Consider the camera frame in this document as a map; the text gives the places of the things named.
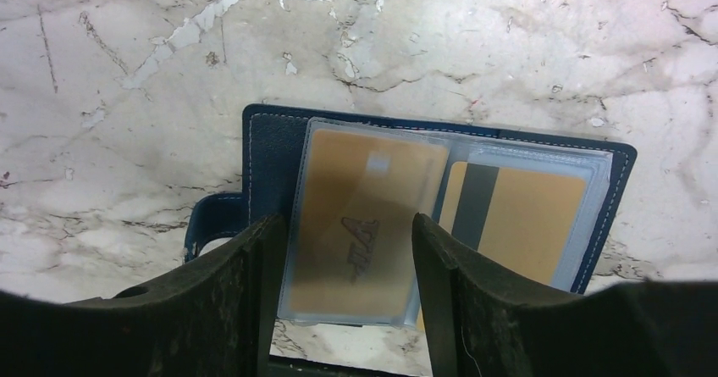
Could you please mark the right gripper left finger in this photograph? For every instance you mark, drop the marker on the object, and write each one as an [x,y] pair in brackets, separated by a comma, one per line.
[213,316]

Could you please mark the navy blue card holder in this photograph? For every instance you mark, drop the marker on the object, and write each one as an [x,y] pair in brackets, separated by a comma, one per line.
[273,142]

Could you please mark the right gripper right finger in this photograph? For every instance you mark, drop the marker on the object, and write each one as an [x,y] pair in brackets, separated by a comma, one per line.
[482,319]

